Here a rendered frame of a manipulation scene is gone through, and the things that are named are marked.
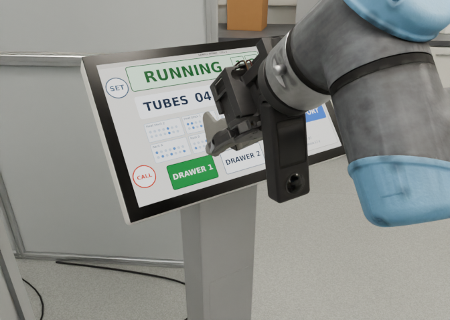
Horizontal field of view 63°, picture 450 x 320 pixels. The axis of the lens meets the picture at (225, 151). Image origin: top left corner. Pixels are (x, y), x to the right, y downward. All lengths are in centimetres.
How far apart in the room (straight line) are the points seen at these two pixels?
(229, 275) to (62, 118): 100
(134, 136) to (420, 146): 51
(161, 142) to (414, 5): 51
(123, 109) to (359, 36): 49
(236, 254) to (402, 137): 77
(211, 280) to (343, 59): 79
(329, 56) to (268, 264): 171
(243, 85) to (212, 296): 71
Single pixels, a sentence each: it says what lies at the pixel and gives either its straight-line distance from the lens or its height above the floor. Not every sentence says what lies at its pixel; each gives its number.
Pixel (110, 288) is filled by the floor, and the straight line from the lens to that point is 191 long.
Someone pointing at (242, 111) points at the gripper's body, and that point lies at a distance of 42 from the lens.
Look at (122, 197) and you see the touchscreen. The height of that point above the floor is 99.
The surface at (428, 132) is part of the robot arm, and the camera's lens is 27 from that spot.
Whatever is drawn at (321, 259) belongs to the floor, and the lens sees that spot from 203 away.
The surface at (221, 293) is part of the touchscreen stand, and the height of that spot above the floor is 56.
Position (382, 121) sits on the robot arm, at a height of 125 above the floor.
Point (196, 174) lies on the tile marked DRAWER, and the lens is 68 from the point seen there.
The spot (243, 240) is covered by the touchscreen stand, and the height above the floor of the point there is 72.
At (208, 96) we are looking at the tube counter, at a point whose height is 111.
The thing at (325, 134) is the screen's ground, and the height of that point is 100.
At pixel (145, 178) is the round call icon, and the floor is 101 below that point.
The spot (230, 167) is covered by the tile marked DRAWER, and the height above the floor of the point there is 100.
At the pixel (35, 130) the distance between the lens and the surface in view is 176.
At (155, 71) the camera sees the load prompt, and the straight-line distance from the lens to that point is 73.
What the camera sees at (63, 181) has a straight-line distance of 183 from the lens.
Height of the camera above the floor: 134
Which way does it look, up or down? 27 degrees down
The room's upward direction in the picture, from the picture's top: straight up
